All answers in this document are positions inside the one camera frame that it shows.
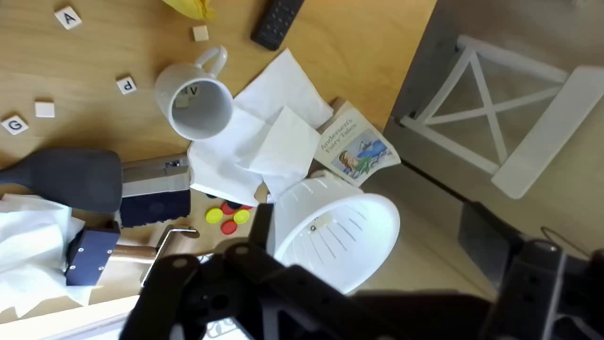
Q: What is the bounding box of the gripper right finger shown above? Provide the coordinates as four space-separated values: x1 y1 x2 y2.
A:
481 238 604 340

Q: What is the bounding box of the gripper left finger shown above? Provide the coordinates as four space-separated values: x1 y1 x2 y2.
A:
118 203 378 340

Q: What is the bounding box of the white plastic colander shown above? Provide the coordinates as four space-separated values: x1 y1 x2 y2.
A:
267 171 402 296

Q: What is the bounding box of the folded white paper napkin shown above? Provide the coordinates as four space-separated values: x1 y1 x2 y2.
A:
247 106 322 200

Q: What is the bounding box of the whiteboard eraser with blue felt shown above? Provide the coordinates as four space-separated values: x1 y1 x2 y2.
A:
119 155 193 228

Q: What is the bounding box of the white wooden chair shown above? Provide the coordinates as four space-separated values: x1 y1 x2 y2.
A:
399 35 604 200

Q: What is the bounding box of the fairy tale paperback book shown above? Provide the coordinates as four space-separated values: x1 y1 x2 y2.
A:
313 98 402 187

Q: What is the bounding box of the white ceramic mug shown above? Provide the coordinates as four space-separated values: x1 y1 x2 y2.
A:
154 45 235 141

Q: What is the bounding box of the blue block with screws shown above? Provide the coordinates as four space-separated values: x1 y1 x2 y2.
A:
65 222 122 287

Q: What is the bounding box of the large white paper napkin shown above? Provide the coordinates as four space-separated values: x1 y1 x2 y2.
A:
188 49 334 206

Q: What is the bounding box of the white board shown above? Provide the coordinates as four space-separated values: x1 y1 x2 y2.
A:
0 295 142 340

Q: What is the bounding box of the crumpled white paper towel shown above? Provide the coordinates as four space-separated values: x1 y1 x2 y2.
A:
0 193 93 318

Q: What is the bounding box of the black remote control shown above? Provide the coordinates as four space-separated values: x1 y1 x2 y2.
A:
250 0 305 51

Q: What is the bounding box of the blank white tile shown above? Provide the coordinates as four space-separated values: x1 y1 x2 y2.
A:
34 100 56 119

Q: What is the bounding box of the yellow cloth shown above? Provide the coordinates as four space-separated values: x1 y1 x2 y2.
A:
162 0 218 20

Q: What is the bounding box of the wooden roller with metal frame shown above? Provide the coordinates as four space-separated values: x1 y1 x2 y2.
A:
110 225 200 287

